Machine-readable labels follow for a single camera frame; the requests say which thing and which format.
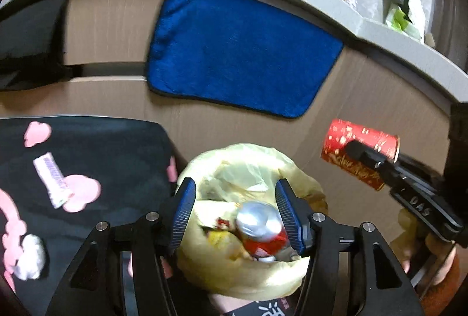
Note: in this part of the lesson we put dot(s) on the pink and white wrapper strip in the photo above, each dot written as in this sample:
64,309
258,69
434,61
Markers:
53,177

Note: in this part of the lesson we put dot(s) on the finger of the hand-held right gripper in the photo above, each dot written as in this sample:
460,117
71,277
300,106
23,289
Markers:
369,157

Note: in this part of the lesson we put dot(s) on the black cloth with pink print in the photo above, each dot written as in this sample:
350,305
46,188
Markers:
109,155

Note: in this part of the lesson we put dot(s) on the black printed packet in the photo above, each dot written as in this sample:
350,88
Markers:
256,308

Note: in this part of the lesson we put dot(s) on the yellow snack wrapper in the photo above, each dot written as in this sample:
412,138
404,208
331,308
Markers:
223,241

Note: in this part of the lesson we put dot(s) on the blue towel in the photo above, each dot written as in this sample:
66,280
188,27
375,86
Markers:
237,53

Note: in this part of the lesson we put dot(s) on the green and white plastic bags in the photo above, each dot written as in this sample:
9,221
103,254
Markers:
400,20

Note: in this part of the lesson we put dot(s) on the person's right forearm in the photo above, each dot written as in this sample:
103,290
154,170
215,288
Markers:
449,286

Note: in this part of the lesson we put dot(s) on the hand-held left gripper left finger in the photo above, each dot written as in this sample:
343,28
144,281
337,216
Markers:
184,210

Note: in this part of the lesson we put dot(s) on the black hanging cloth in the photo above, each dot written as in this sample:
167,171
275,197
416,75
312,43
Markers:
29,38

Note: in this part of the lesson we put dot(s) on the yellow plastic bin bag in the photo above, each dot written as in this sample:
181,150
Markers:
234,170

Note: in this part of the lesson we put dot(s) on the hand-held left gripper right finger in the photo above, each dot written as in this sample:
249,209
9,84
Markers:
289,217

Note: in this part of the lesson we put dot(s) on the white crumpled tissue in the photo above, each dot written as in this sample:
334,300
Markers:
31,255

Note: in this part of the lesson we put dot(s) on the red can with gold print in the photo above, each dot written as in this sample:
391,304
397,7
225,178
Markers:
369,137

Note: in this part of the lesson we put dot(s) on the red snack wrapper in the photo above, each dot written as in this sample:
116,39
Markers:
222,223

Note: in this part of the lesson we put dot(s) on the silver and red can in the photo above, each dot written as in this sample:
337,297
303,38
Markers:
259,224

